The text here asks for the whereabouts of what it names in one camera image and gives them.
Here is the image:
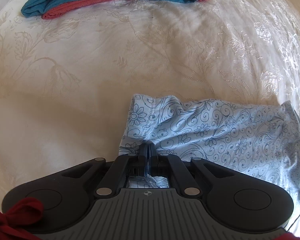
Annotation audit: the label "light blue floral pants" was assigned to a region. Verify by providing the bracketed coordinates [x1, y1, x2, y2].
[119, 94, 300, 206]

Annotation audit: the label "cream floral bedspread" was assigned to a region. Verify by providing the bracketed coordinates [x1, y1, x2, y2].
[0, 0, 300, 238]

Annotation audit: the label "red folded garment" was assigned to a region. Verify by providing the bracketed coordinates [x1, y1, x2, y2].
[41, 0, 210, 20]

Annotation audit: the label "red fabric strap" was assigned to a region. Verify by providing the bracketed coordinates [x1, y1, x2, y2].
[0, 196, 45, 240]

